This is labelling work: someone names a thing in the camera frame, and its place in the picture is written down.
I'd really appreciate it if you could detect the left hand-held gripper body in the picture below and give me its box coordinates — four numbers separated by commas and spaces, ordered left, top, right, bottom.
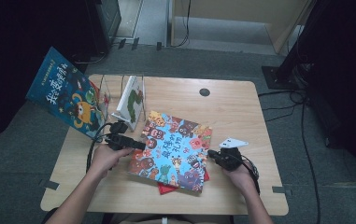
105, 120, 135, 152

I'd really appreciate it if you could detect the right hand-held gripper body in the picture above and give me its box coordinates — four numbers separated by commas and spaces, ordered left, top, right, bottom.
218, 137, 249, 172

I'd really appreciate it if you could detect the colourful animals picture book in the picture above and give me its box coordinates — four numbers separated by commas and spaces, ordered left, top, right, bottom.
128, 110, 213, 194

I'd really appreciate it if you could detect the white caterpillar picture book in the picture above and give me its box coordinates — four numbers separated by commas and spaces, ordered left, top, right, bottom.
111, 75, 146, 132

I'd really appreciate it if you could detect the clear acrylic book rack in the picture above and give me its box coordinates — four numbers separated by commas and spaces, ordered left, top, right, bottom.
96, 73, 149, 126

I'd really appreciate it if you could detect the blue monster picture book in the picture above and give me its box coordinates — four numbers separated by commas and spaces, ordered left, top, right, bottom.
25, 46, 109, 139

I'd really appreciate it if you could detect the person's left hand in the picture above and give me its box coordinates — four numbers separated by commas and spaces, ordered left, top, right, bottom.
87, 143, 135, 180

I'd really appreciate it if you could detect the person's right hand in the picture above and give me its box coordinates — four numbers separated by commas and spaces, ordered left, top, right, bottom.
222, 161, 257, 196

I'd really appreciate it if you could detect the red book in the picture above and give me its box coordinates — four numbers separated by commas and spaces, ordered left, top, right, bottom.
157, 170, 211, 196

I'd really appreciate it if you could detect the grey tape strip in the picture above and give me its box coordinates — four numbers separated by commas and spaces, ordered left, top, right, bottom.
38, 179, 60, 191
272, 185, 293, 197

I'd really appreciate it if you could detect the dark floor equipment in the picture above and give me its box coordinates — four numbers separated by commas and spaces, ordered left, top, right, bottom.
72, 51, 90, 76

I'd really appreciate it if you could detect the black metal stand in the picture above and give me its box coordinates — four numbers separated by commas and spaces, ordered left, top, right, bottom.
261, 0, 323, 91

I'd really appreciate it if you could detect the black cabinet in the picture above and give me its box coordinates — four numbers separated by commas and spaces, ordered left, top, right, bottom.
85, 0, 122, 56

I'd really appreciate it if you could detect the dark curtain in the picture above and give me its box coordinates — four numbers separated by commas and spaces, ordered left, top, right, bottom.
0, 0, 93, 147
303, 0, 356, 188

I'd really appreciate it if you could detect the light wooden partition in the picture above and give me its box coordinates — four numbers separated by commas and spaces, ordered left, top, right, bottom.
168, 0, 315, 54

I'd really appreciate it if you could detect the right hand-held gripper black cable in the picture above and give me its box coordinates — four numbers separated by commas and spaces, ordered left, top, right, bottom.
240, 153, 262, 196

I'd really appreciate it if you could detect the hand-held gripper black cable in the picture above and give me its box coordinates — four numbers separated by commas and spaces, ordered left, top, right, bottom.
240, 153, 262, 196
85, 121, 115, 174

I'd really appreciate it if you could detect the left hand-held gripper black cable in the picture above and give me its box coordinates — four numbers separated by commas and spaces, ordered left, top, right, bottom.
85, 121, 115, 174

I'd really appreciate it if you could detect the long black floor cable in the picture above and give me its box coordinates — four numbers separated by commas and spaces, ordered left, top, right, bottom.
300, 102, 322, 224

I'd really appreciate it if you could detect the black floor cable by cabinet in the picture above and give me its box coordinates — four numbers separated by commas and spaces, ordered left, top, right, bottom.
74, 49, 110, 65

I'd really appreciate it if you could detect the looped black floor cable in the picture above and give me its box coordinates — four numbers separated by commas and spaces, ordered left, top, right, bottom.
257, 88, 306, 123

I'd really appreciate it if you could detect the hanging black cable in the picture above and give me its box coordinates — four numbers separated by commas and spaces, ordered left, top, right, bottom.
170, 0, 192, 49

